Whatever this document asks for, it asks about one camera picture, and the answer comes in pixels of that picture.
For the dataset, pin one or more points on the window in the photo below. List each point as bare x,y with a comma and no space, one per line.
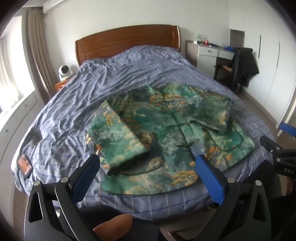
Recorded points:
11,76

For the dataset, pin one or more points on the chair with black jacket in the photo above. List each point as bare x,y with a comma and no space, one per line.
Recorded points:
245,62

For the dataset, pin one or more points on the phone with orange case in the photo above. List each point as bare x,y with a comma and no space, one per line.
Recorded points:
25,165

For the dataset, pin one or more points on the wooden headboard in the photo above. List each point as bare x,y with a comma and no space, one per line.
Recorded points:
127,40

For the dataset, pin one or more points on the person's left hand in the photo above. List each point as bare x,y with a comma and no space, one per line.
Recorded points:
114,226

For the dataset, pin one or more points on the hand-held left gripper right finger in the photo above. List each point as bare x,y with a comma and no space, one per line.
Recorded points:
211,183

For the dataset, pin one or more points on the wooden nightstand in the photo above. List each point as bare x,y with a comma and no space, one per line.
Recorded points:
60,85

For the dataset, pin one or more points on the beige curtain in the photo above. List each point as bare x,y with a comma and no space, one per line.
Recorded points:
38,51

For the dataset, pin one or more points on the bed with blue plaid sheet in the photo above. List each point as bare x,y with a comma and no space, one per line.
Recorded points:
92,78

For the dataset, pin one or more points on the small black flat object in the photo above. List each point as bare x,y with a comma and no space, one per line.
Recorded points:
35,138

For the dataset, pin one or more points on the dark wooden chair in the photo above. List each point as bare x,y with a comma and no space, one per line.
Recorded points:
222,69

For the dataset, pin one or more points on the green cloud-print jacket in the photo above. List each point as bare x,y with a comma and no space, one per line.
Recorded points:
166,129

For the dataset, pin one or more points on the white wardrobe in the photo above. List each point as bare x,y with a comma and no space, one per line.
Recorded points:
272,58

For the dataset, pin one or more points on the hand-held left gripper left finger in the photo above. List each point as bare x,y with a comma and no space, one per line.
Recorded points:
86,176

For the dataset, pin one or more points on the white air conditioner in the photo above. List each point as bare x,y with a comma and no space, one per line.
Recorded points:
54,4

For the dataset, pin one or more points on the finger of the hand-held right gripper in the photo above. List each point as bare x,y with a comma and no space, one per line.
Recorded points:
288,130

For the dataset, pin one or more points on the white desk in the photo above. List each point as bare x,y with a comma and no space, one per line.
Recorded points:
207,58

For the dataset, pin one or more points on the small white fan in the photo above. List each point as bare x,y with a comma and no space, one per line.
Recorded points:
64,72

